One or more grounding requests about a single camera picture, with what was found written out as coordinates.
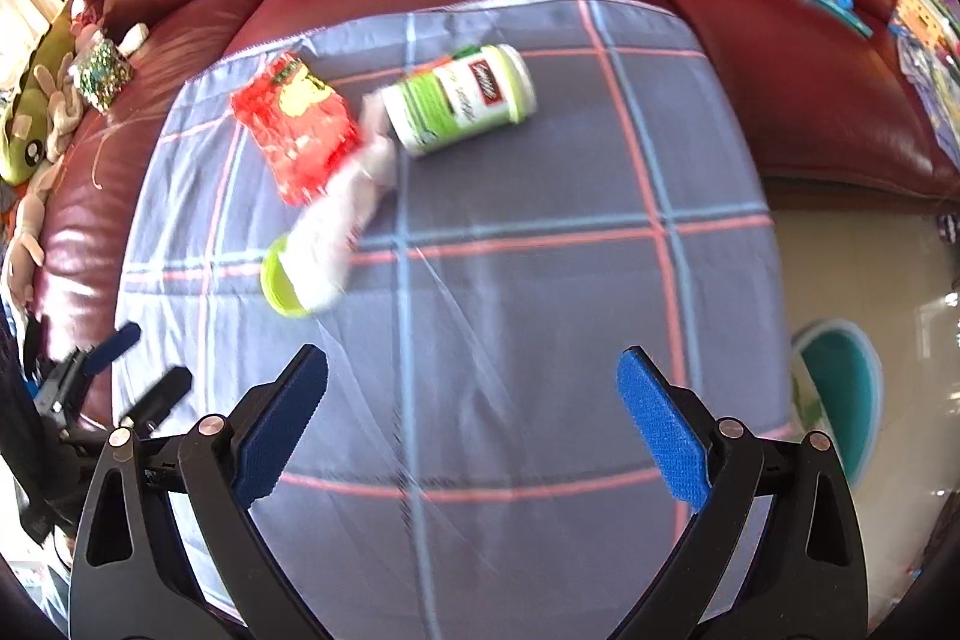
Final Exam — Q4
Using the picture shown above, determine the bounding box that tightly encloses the white tissue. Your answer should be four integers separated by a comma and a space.
278, 92, 397, 312

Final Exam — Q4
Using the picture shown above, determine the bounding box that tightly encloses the red yellow snack bag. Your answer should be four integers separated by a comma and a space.
229, 52, 359, 206

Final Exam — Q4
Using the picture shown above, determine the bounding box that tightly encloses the teal round trash bin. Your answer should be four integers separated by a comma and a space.
789, 319, 884, 489

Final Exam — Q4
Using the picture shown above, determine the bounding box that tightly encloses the green jar lid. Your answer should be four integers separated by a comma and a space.
259, 234, 309, 319

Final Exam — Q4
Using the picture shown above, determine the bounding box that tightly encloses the green plush toy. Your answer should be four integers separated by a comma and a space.
2, 7, 75, 187

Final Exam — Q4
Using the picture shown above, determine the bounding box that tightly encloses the beige plush rabbit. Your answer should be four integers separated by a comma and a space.
2, 50, 88, 314

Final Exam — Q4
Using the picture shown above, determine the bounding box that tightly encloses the green sequin pouch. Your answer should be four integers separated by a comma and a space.
68, 35, 133, 113

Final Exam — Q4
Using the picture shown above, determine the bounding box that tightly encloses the blue plaid table cloth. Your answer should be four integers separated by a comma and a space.
112, 0, 791, 638

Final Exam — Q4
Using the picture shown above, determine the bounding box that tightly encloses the green white plastic jar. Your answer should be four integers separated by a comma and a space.
379, 44, 537, 156

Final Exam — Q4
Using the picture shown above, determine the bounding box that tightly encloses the pile of colourful papers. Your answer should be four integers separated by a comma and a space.
889, 0, 958, 167

